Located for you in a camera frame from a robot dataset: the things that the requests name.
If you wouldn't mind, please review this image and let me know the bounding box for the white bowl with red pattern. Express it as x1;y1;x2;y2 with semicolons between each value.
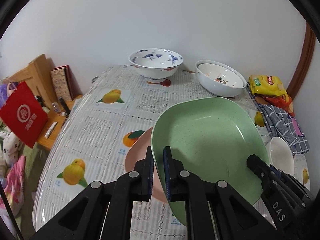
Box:
198;63;245;88

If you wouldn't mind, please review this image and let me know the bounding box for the wooden side table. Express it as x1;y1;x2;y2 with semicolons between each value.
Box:
3;53;83;151

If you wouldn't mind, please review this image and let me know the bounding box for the green speckled plate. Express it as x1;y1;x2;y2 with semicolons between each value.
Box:
150;96;271;227

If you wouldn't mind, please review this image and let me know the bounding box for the small white bowl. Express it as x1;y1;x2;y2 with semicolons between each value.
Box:
266;137;295;175

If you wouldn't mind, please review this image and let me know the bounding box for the pink plate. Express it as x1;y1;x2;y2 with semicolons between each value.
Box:
124;127;168;203

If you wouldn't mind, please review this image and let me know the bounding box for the large white bowl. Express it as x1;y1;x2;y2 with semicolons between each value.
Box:
195;60;247;98

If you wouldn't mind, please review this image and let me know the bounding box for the blue checkered cloth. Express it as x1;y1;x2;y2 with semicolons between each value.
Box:
255;102;310;155

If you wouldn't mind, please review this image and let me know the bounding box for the patterned book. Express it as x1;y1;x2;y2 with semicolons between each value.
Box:
50;65;74;101

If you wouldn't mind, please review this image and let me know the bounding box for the red paper bag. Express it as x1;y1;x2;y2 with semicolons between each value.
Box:
1;81;48;148

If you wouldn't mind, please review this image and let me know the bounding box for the yellow snack bag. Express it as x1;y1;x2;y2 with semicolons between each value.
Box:
248;75;295;116

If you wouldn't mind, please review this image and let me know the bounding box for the brown wooden door frame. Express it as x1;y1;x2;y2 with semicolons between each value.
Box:
287;23;316;100

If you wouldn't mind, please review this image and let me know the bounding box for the blue patterned white bowl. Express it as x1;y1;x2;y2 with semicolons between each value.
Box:
129;48;184;83

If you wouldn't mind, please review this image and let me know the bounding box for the fruit print tablecloth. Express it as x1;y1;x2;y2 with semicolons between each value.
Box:
31;64;311;240

